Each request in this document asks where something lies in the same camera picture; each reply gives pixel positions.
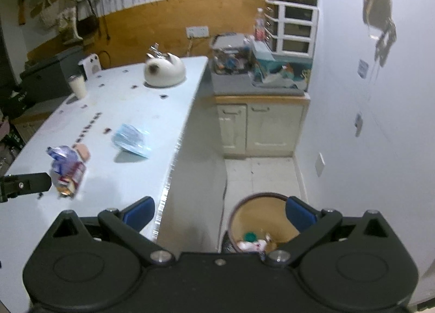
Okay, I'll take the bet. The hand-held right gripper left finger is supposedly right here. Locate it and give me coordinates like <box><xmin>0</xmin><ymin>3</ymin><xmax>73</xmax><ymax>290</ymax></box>
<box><xmin>44</xmin><ymin>196</ymin><xmax>175</xmax><ymax>266</ymax></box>

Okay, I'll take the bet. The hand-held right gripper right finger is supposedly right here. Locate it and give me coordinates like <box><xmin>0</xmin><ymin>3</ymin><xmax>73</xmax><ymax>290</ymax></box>
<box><xmin>266</xmin><ymin>196</ymin><xmax>396</xmax><ymax>268</ymax></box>

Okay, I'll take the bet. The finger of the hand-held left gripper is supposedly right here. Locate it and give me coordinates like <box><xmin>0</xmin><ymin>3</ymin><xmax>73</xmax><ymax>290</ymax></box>
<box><xmin>0</xmin><ymin>173</ymin><xmax>52</xmax><ymax>203</ymax></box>

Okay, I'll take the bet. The purple snack bag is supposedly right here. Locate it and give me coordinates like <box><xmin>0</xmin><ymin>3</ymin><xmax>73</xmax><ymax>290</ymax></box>
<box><xmin>46</xmin><ymin>145</ymin><xmax>88</xmax><ymax>200</ymax></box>

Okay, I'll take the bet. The beige bin with brown rim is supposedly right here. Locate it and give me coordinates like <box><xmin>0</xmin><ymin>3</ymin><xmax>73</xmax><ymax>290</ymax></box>
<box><xmin>228</xmin><ymin>192</ymin><xmax>308</xmax><ymax>254</ymax></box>

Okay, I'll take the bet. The white red plastic bag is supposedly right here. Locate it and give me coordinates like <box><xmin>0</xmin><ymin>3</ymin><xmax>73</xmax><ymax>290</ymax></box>
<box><xmin>237</xmin><ymin>239</ymin><xmax>267</xmax><ymax>253</ymax></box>

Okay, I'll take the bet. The light blue plastic packet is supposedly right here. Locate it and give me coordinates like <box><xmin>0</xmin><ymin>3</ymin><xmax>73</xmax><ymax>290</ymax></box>
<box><xmin>111</xmin><ymin>123</ymin><xmax>152</xmax><ymax>159</ymax></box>

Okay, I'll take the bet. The black bag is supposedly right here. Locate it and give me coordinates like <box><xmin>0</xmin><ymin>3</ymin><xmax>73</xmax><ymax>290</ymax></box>
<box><xmin>0</xmin><ymin>84</ymin><xmax>35</xmax><ymax>120</ymax></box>

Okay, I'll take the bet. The cream cabinet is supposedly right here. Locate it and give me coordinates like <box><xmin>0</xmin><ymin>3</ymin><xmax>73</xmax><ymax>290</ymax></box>
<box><xmin>214</xmin><ymin>94</ymin><xmax>310</xmax><ymax>159</ymax></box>

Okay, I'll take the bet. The white cup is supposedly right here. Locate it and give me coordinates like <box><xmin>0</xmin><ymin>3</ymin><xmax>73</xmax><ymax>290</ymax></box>
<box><xmin>67</xmin><ymin>74</ymin><xmax>88</xmax><ymax>99</ymax></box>

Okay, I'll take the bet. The grey storage box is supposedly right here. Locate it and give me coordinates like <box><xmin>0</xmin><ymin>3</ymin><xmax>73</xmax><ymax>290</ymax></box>
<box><xmin>20</xmin><ymin>45</ymin><xmax>85</xmax><ymax>104</ymax></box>

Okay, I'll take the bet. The small white appliance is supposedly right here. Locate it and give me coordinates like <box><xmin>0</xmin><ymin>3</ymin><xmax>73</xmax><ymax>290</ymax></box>
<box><xmin>78</xmin><ymin>55</ymin><xmax>102</xmax><ymax>78</ymax></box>

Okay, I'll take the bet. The white cat-shaped pot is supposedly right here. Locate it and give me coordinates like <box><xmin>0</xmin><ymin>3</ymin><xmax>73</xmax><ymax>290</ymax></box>
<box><xmin>143</xmin><ymin>52</ymin><xmax>187</xmax><ymax>88</ymax></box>

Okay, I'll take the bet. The teal printed box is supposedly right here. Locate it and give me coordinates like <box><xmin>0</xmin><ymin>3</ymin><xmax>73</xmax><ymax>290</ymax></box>
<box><xmin>251</xmin><ymin>41</ymin><xmax>312</xmax><ymax>91</ymax></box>

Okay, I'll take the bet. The grey counter mat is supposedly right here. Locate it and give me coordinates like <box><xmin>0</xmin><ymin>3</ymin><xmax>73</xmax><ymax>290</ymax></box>
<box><xmin>211</xmin><ymin>71</ymin><xmax>306</xmax><ymax>97</ymax></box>

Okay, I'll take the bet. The printed tote bag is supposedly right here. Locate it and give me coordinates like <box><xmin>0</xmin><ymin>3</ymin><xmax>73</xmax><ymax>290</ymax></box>
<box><xmin>58</xmin><ymin>7</ymin><xmax>84</xmax><ymax>45</ymax></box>

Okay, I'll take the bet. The dark mesh bag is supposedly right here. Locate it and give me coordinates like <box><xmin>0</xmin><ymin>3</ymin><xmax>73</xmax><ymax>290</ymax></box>
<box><xmin>75</xmin><ymin>1</ymin><xmax>100</xmax><ymax>37</ymax></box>

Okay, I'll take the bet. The clear plastic storage box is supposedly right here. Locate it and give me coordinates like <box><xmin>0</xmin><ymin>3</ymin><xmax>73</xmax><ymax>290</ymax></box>
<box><xmin>210</xmin><ymin>33</ymin><xmax>254</xmax><ymax>75</ymax></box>

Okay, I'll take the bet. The white drawer unit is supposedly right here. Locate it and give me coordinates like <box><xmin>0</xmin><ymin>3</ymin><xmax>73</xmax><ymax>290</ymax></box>
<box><xmin>265</xmin><ymin>0</ymin><xmax>319</xmax><ymax>60</ymax></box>

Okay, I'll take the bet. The plastic water bottle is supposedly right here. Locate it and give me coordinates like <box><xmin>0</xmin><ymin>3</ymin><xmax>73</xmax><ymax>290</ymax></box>
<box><xmin>255</xmin><ymin>8</ymin><xmax>266</xmax><ymax>42</ymax></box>

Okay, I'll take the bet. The white wall switch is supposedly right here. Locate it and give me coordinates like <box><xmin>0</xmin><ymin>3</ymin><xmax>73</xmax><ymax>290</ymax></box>
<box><xmin>314</xmin><ymin>153</ymin><xmax>326</xmax><ymax>178</ymax></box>

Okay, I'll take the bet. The hanging white cable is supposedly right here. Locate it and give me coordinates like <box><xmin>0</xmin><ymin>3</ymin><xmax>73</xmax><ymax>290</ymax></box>
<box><xmin>353</xmin><ymin>17</ymin><xmax>398</xmax><ymax>139</ymax></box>

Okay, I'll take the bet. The white wall outlet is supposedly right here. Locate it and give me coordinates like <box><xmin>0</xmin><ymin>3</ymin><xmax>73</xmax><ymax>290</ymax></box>
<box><xmin>186</xmin><ymin>26</ymin><xmax>209</xmax><ymax>39</ymax></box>

